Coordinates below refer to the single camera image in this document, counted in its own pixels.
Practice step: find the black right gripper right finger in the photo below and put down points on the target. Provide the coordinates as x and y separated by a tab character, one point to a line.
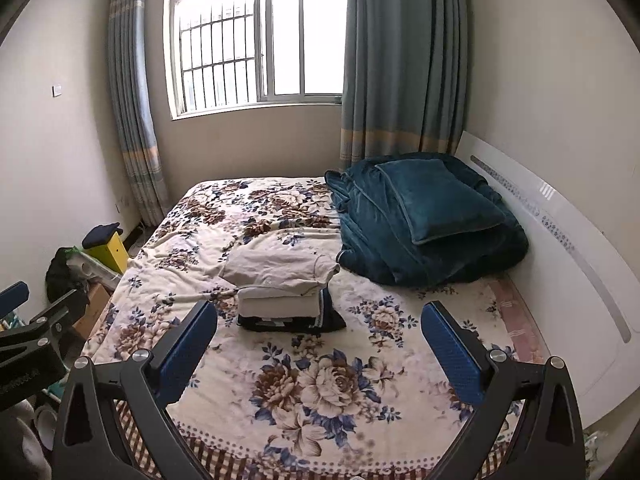
547	442

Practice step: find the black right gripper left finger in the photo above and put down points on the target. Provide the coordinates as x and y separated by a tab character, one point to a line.
89	442

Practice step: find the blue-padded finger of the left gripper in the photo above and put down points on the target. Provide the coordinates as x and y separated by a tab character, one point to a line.
13	297

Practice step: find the beige small garment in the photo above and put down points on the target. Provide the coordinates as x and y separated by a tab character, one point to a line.
260	273

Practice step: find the black bag on floor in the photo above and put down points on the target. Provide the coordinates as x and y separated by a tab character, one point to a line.
59	278

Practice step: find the cardboard box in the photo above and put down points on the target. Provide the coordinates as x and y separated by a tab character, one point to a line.
99	298

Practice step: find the dark cap on box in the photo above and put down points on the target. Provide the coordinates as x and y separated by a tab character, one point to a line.
101	235

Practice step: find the yellow box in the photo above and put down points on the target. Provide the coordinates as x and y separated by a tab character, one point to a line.
113	254

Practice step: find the white bed headboard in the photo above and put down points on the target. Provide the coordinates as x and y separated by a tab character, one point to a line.
581	292

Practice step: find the teal left curtain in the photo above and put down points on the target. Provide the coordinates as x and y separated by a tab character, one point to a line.
126	63

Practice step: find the teal curtain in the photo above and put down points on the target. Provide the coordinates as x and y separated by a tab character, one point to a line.
405	77
126	63

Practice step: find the white folded garment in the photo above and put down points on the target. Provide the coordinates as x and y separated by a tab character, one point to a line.
261	302

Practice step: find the black folded garment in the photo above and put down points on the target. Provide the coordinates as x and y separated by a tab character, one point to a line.
328	321

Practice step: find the teal pillow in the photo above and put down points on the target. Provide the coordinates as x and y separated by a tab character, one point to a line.
435	204

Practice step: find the teal folded quilt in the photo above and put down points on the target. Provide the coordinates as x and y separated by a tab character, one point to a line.
376	242

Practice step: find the window with bars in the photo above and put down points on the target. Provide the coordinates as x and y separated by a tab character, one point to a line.
231	54

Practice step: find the teal right curtain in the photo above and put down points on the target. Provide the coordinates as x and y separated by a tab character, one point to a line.
405	77

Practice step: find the white wall switch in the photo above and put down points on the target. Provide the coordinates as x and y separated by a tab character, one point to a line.
56	90

